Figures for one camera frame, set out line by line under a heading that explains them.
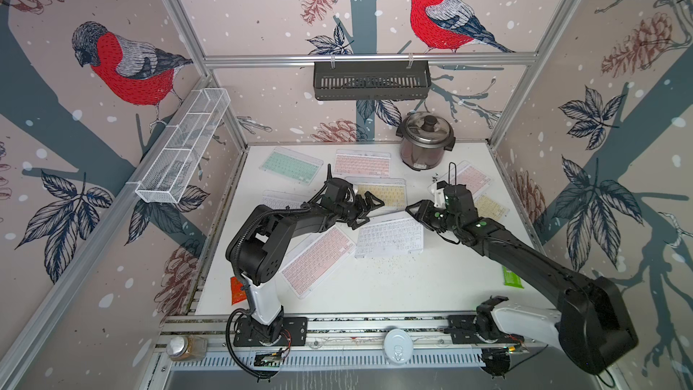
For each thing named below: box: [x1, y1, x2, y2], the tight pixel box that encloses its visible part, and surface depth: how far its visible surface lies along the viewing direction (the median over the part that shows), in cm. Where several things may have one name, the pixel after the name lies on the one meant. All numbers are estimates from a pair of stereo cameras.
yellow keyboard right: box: [473, 194, 510, 222], surface depth 100 cm
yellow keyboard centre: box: [344, 176, 408, 214], surface depth 106 cm
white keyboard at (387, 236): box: [354, 213, 425, 259], surface depth 87 cm
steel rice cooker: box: [395, 111, 456, 171], surface depth 103 cm
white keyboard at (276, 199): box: [260, 189, 309, 210], surface depth 106 cm
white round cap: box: [383, 328, 415, 364], surface depth 68 cm
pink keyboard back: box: [332, 148, 392, 178], surface depth 116 cm
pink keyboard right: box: [427, 159, 494, 195], surface depth 111 cm
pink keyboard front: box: [280, 224, 357, 299], surface depth 88 cm
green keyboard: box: [258, 146, 324, 186], surface depth 116 cm
